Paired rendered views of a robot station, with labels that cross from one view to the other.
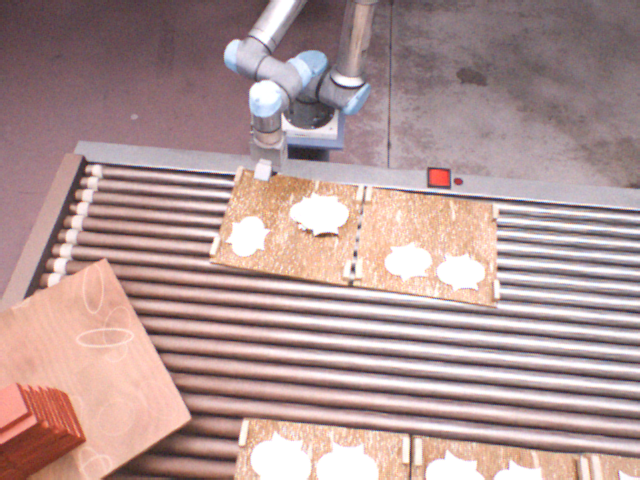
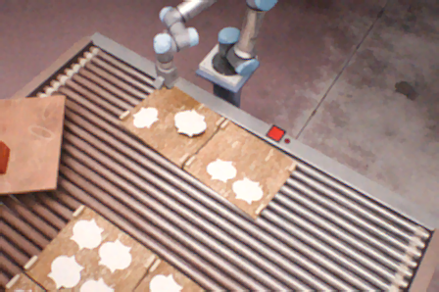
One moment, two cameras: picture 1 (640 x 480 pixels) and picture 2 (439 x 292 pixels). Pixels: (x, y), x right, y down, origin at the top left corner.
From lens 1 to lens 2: 0.83 m
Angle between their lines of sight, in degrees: 16
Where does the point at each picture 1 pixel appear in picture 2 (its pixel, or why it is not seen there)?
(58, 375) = (12, 139)
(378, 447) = (138, 254)
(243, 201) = (156, 98)
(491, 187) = (305, 153)
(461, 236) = (263, 171)
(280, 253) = (156, 134)
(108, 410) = (23, 166)
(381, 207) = (228, 134)
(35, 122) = (110, 14)
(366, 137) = (301, 101)
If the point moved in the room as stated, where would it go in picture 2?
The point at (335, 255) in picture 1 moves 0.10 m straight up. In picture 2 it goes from (184, 148) to (183, 137)
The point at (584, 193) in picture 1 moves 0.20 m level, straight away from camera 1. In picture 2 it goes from (364, 183) to (402, 170)
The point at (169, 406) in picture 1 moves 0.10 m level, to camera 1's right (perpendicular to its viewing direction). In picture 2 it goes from (48, 177) to (67, 188)
